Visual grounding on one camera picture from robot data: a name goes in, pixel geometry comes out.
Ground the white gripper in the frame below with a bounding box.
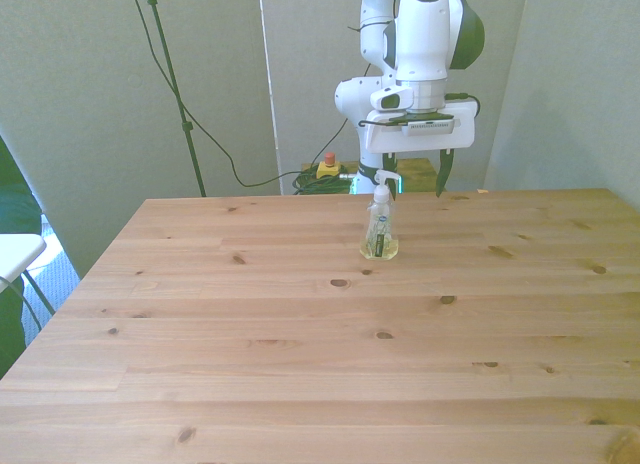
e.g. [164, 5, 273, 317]
[363, 99, 477, 199]

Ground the clear sanitizer pump bottle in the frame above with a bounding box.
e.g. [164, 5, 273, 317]
[358, 168, 404, 261]

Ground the yellow emergency stop button box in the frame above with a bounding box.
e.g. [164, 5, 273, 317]
[315, 152, 352, 182]

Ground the dark tripod stand pole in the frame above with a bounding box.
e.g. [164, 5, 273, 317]
[121, 0, 209, 199]

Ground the dark green cloth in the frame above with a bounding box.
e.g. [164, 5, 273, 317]
[0, 133, 44, 381]

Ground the white folding chair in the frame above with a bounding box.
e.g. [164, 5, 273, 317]
[0, 232, 57, 331]

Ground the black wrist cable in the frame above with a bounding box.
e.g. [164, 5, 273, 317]
[357, 92, 482, 130]

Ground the coiled dark green cable bundle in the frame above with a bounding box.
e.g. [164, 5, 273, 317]
[291, 167, 359, 196]

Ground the white wall divider strip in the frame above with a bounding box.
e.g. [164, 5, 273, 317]
[256, 0, 285, 196]

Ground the thin dark hanging cable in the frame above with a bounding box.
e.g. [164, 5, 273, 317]
[128, 0, 321, 189]

